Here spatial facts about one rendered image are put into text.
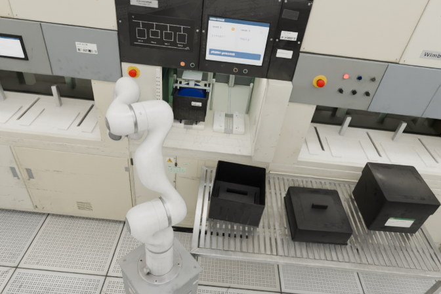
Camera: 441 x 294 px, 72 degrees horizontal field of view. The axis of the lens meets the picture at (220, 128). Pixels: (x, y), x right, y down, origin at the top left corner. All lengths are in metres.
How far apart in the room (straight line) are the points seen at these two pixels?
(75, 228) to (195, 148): 1.22
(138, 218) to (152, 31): 0.86
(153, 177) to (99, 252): 1.47
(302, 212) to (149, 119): 0.99
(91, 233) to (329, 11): 2.18
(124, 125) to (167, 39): 0.65
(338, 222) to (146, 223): 0.99
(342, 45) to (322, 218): 0.87
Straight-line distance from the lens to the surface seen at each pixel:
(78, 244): 2.60
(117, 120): 1.03
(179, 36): 1.54
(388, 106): 1.87
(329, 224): 1.71
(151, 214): 1.18
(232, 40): 1.52
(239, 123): 2.11
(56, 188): 2.48
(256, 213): 1.61
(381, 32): 1.67
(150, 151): 1.08
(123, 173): 2.15
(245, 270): 2.44
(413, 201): 1.84
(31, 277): 2.56
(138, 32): 1.58
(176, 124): 2.04
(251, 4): 1.47
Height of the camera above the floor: 2.11
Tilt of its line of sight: 37 degrees down
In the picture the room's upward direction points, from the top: 8 degrees clockwise
